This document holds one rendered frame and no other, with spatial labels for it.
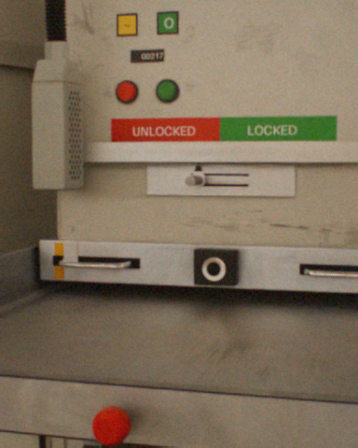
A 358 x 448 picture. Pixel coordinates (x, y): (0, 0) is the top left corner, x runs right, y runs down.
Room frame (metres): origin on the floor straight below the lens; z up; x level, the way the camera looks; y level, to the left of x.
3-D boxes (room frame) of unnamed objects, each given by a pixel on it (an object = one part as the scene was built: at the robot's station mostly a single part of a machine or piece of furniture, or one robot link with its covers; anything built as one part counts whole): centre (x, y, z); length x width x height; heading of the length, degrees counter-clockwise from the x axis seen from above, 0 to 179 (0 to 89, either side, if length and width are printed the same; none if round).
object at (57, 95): (1.06, 0.17, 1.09); 0.08 x 0.05 x 0.17; 165
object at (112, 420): (0.65, 0.06, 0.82); 0.04 x 0.03 x 0.03; 165
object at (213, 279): (1.05, -0.05, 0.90); 0.06 x 0.03 x 0.05; 75
